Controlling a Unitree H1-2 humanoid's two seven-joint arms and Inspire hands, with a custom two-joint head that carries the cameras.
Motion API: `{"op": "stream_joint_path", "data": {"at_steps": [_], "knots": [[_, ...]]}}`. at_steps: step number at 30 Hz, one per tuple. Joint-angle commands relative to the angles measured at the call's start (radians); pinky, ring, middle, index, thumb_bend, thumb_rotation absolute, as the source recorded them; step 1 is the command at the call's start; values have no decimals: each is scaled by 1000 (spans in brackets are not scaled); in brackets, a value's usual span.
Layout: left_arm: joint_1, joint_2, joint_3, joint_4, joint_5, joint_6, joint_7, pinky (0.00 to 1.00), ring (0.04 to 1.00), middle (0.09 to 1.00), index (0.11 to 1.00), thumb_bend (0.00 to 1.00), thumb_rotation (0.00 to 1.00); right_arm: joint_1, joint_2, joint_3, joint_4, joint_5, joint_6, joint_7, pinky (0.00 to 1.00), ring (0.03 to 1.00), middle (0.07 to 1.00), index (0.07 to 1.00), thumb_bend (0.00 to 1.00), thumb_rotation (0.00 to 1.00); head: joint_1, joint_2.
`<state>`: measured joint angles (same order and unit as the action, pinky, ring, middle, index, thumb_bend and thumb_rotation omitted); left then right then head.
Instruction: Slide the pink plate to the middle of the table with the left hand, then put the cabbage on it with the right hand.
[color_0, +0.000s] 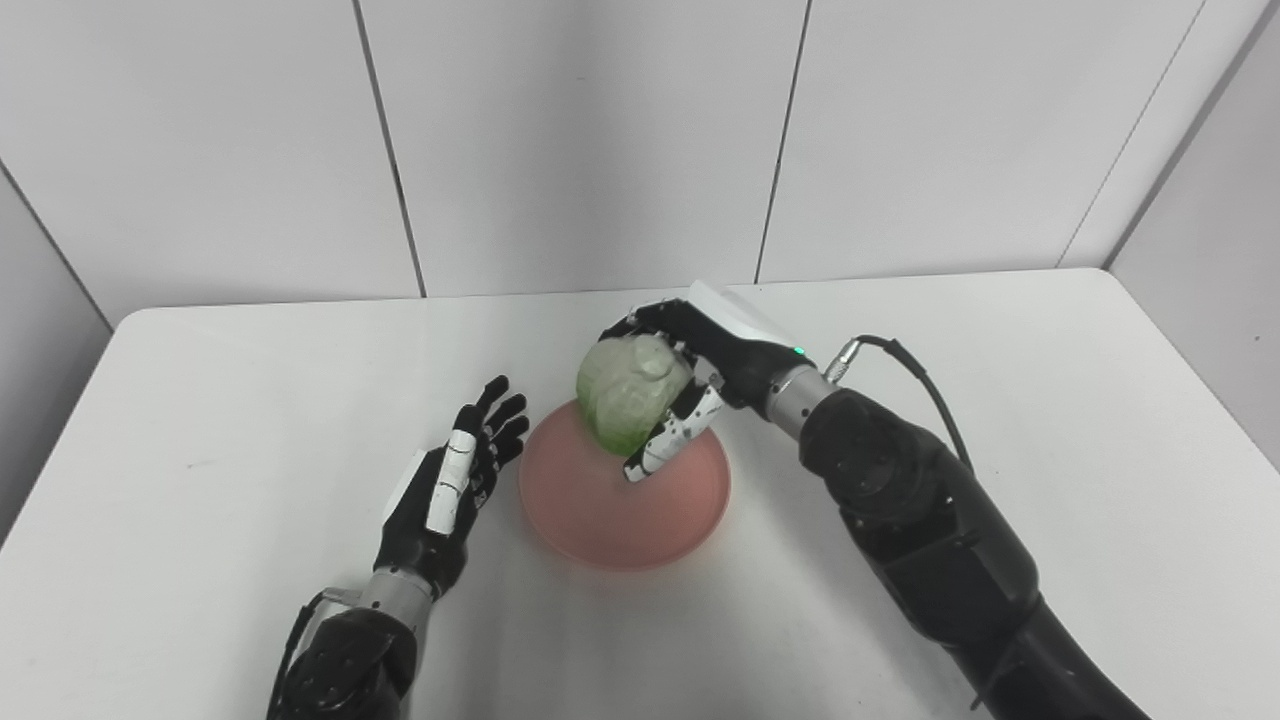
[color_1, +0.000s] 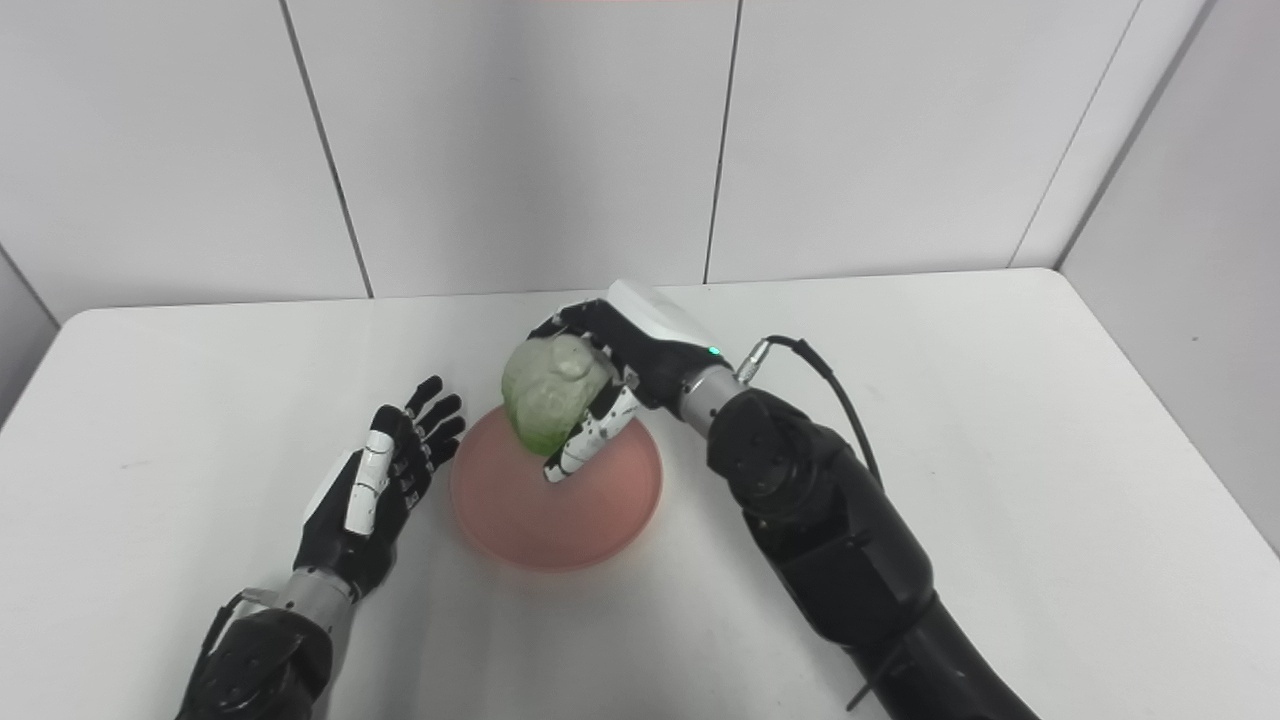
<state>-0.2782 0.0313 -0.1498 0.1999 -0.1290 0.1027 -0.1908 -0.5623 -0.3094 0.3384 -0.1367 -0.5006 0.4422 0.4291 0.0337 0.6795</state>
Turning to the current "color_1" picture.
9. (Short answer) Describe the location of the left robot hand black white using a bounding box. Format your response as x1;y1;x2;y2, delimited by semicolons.
294;376;467;603

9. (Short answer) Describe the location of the pink round plate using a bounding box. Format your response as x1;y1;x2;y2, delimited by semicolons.
450;405;664;573

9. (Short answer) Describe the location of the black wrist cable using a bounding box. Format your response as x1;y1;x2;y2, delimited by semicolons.
190;588;276;691
735;336;886;491

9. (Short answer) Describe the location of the green white cabbage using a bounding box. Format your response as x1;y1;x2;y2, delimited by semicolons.
500;333;619;458

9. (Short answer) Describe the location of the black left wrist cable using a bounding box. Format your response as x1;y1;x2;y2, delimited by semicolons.
190;588;276;691

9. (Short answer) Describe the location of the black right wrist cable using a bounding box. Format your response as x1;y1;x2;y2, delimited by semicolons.
735;336;886;491

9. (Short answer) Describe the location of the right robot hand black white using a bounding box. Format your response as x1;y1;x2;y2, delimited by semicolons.
528;279;737;484

